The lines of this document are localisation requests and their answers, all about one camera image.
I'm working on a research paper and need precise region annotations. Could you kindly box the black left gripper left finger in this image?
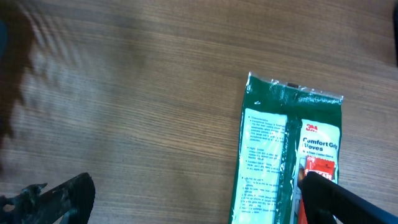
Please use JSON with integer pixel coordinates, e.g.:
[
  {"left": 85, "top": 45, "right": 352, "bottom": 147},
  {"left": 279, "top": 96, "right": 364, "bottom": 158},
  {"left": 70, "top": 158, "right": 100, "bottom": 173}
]
[{"left": 1, "top": 172, "right": 96, "bottom": 224}]

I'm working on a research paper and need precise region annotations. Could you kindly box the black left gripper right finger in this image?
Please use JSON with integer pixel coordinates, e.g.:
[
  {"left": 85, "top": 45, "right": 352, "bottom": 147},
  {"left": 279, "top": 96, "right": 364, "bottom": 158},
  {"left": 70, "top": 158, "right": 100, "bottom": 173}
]
[{"left": 301, "top": 172, "right": 397, "bottom": 224}]

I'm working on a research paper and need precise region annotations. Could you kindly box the green 3M glove package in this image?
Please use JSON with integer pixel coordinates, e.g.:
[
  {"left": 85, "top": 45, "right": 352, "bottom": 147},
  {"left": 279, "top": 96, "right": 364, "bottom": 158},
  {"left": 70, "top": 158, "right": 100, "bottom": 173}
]
[{"left": 229, "top": 73, "right": 343, "bottom": 224}]

